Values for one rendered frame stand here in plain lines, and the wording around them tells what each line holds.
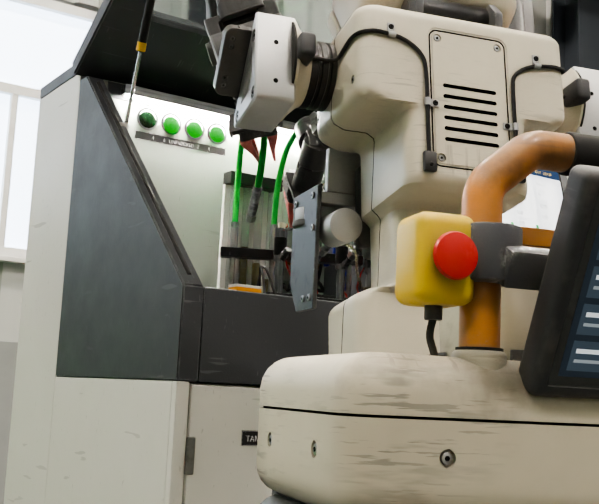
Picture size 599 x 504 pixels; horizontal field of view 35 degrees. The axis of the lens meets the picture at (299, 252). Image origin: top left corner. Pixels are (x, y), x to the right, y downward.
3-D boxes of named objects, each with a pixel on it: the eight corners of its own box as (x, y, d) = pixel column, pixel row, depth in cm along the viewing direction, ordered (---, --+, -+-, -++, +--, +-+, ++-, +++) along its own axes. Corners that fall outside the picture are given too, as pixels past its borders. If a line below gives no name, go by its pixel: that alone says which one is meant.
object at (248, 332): (198, 382, 159) (204, 286, 162) (186, 381, 163) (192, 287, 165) (472, 396, 193) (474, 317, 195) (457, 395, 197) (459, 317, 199)
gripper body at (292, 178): (312, 182, 199) (321, 151, 195) (323, 210, 191) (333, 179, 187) (282, 179, 197) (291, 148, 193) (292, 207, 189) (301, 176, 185)
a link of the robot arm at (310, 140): (307, 143, 183) (336, 147, 185) (302, 125, 189) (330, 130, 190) (298, 173, 187) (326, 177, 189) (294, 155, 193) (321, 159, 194)
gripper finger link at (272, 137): (250, 155, 190) (238, 115, 184) (285, 147, 189) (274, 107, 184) (250, 174, 185) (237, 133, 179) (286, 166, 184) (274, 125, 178)
